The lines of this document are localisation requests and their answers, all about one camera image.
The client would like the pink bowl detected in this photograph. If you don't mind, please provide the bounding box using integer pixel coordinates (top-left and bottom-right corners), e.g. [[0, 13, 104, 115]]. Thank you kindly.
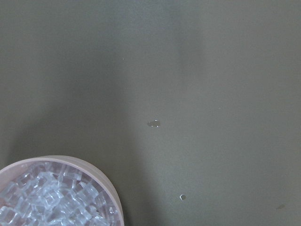
[[0, 155, 125, 226]]

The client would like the clear ice cube pile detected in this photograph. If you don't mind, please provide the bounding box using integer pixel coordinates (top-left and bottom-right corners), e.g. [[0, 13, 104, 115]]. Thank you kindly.
[[0, 161, 120, 226]]

